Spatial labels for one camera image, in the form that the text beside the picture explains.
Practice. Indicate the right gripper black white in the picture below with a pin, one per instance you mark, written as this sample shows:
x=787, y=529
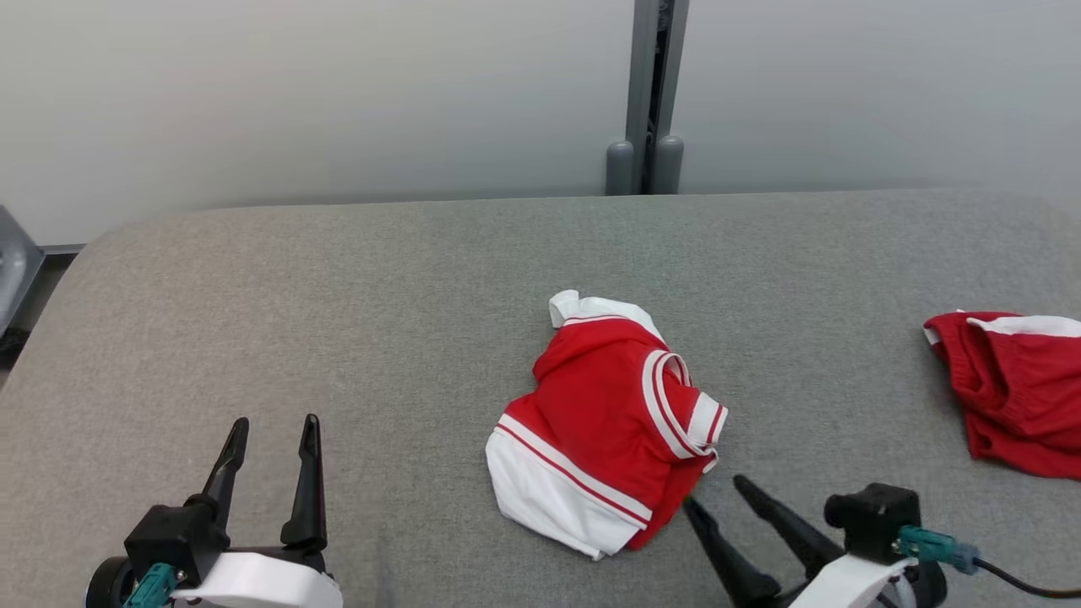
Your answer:
x=853, y=587

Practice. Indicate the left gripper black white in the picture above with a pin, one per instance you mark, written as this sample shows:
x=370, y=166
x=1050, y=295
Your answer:
x=262, y=583

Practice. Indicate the red white basketball jersey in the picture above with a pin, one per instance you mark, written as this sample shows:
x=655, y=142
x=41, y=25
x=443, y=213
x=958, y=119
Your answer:
x=600, y=405

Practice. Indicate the red shorts with white stripe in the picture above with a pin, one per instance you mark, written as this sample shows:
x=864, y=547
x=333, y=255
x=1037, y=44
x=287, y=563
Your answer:
x=1022, y=397

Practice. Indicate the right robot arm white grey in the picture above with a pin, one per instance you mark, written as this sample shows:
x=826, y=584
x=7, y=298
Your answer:
x=929, y=587

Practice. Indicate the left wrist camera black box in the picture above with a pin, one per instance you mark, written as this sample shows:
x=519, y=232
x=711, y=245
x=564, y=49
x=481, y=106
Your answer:
x=173, y=536

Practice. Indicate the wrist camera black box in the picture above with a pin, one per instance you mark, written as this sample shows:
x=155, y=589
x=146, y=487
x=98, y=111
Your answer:
x=173, y=536
x=874, y=519

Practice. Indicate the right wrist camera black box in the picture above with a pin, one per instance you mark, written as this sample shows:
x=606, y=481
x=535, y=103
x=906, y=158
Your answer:
x=874, y=519

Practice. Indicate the teal connector left wrist camera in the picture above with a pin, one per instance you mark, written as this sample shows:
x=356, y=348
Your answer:
x=152, y=587

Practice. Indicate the teal connector wrist camera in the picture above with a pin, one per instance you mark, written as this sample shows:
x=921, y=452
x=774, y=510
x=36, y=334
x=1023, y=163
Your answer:
x=933, y=545
x=152, y=587

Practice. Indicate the teal connector right wrist camera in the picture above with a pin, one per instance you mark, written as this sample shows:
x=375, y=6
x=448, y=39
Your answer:
x=933, y=545

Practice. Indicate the grey metal wheeled frame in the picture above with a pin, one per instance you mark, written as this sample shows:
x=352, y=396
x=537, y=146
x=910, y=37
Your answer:
x=17, y=270

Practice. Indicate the grey partition post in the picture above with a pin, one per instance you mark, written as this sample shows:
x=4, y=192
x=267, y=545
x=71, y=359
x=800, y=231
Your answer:
x=646, y=84

